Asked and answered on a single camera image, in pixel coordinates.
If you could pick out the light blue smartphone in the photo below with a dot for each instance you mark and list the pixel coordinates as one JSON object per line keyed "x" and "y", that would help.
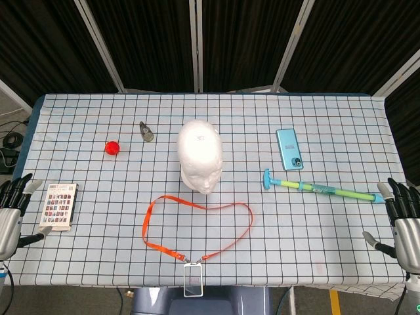
{"x": 289, "y": 149}

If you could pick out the clear badge holder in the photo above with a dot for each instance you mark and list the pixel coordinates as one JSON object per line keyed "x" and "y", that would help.
{"x": 193, "y": 279}

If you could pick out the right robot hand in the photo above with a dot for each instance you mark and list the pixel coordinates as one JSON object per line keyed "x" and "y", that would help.
{"x": 408, "y": 236}

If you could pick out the small brass fitting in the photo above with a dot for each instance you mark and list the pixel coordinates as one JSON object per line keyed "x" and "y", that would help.
{"x": 130, "y": 293}

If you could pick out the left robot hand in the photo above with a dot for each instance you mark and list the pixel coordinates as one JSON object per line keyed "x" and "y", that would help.
{"x": 8, "y": 226}

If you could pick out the black screen panel white frame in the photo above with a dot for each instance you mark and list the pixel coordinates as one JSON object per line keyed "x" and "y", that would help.
{"x": 141, "y": 42}
{"x": 407, "y": 124}
{"x": 354, "y": 42}
{"x": 249, "y": 42}
{"x": 42, "y": 42}

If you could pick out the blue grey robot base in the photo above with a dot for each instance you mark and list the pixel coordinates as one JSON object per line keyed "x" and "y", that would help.
{"x": 200, "y": 302}

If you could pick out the green blue toy water pump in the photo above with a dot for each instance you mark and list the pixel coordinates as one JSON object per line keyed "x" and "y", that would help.
{"x": 328, "y": 189}

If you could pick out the white checked cloth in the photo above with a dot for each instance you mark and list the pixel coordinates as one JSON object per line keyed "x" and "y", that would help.
{"x": 367, "y": 292}

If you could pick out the red ball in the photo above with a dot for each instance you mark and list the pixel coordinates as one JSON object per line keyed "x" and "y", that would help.
{"x": 112, "y": 148}

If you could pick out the blue checked tablecloth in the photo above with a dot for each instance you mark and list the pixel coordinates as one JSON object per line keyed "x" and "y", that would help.
{"x": 98, "y": 197}

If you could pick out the white table leg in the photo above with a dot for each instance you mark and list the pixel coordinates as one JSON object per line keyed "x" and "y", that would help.
{"x": 292, "y": 300}

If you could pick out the white foam mannequin head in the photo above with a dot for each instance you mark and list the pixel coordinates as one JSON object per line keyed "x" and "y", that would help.
{"x": 200, "y": 147}

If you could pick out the black power adapter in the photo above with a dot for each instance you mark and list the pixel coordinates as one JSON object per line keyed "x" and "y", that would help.
{"x": 6, "y": 161}

